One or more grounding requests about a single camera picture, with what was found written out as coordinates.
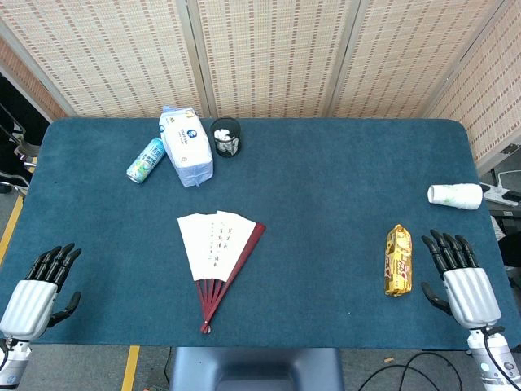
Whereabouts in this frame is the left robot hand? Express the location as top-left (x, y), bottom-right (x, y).
top-left (0, 243), bottom-right (83, 342)

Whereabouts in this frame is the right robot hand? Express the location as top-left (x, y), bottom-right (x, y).
top-left (420, 229), bottom-right (503, 330)

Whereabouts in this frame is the red white folding fan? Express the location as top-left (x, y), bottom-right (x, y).
top-left (177, 209), bottom-right (267, 335)

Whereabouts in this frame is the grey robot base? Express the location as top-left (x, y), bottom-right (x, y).
top-left (168, 347), bottom-right (345, 391)

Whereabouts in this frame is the gold snack package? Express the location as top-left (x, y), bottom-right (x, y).
top-left (383, 223), bottom-right (414, 298)

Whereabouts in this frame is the white paper cup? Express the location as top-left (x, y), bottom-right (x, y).
top-left (427, 182), bottom-right (484, 211)

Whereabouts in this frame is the white power strip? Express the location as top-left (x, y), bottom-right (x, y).
top-left (479, 182), bottom-right (521, 206)

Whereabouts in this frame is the black chair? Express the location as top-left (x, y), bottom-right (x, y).
top-left (0, 75), bottom-right (52, 196)

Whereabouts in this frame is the green blue drink can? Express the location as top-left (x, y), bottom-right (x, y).
top-left (125, 137), bottom-right (166, 185)

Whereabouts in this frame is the blue table cloth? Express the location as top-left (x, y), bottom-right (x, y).
top-left (0, 117), bottom-right (513, 352)

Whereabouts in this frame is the white tissue pack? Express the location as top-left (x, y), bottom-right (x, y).
top-left (158, 105), bottom-right (214, 188)

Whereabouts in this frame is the black mesh pen holder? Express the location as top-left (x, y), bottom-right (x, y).
top-left (209, 116), bottom-right (242, 158)

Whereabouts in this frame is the bamboo folding screen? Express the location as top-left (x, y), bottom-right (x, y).
top-left (0, 0), bottom-right (521, 164)

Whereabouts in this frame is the black floor cable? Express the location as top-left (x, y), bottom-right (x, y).
top-left (357, 350), bottom-right (477, 391)

